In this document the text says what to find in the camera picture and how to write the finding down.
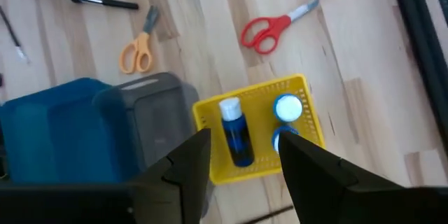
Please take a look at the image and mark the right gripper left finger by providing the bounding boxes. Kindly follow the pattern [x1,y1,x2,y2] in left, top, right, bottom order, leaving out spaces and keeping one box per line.
[134,128,212,224]

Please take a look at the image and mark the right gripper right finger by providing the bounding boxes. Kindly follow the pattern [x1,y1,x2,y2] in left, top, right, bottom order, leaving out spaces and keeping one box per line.
[279,131,417,224]

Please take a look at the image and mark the thin black paintbrush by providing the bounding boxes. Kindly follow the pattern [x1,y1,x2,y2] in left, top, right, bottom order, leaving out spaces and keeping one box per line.
[241,205,295,224]

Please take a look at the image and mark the blue paint bottle white cap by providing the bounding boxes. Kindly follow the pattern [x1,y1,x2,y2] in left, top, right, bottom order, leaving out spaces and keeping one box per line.
[218,97,256,168]
[271,125,300,155]
[272,93,304,123]

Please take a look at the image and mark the orange-handled scissors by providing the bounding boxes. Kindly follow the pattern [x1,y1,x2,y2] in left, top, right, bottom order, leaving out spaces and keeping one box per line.
[118,5,161,75]

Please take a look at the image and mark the red-handled scissors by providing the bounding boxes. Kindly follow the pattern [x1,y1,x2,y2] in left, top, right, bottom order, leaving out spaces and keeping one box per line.
[240,0,320,55]

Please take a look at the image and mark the black brush silver ferrule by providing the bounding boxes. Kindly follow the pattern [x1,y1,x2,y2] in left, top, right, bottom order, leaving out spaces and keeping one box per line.
[69,0,140,11]

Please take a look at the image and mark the thin paintbrush white tip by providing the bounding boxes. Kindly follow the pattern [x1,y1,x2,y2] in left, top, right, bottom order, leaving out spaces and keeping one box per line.
[0,5,31,64]

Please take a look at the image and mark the grey translucent plastic bin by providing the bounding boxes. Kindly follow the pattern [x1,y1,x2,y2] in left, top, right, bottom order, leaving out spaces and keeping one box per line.
[92,72,200,185]

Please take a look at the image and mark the yellow perforated plastic basket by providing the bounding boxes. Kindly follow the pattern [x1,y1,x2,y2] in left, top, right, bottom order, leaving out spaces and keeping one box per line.
[191,73,326,186]

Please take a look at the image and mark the blue plastic bin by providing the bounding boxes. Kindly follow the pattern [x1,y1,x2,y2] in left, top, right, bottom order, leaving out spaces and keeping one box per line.
[0,77,123,185]

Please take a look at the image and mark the black aluminium table frame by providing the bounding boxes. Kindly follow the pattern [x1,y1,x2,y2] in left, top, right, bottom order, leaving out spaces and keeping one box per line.
[388,0,448,141]

